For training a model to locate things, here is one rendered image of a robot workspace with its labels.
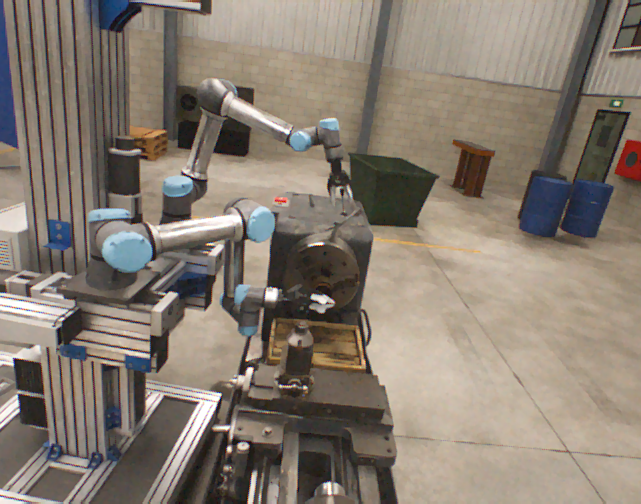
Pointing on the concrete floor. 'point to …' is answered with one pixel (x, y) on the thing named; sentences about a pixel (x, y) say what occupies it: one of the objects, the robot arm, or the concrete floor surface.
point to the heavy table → (472, 167)
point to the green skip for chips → (390, 189)
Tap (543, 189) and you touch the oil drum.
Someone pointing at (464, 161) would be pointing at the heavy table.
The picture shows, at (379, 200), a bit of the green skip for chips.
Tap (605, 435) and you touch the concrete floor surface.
